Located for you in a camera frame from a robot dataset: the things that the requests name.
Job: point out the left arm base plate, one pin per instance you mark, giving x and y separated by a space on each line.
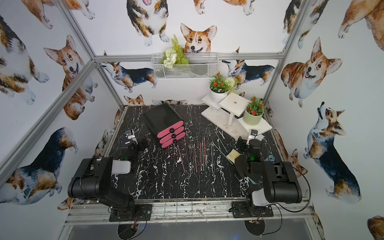
141 212

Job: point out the green fern white flowers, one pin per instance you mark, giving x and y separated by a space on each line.
174 56

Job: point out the white pot red flowers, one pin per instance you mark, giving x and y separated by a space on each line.
221 86

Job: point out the pink top drawer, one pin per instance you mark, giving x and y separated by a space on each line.
170 129

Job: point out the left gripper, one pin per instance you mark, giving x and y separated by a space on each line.
133 145

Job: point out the green pencil with eraser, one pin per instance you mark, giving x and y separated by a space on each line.
222 153

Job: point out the pink middle drawer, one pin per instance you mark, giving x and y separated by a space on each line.
172 135

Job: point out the green pencil angled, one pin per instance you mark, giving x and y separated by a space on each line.
221 142

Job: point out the white wire wall basket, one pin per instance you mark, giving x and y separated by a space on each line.
198 66

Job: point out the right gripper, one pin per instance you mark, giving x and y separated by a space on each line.
245 144

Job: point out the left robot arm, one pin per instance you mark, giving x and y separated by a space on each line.
93 182

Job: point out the dark blue pencil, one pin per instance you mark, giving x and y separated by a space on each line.
200 157

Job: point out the black drawer cabinet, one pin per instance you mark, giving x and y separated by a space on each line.
160 118

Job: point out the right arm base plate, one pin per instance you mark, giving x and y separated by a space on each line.
247 210

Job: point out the green pot red flowers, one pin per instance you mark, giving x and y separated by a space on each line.
254 111

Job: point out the pink bottom drawer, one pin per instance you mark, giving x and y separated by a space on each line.
173 140

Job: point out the red pencil with eraser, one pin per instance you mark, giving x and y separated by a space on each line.
204 153

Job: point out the pink drawer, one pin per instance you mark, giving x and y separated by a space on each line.
173 140
170 129
172 135

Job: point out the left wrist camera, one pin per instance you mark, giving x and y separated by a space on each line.
129 134

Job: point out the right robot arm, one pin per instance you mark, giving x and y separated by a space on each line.
278 179

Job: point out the white tiered display stand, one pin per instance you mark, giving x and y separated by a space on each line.
227 116

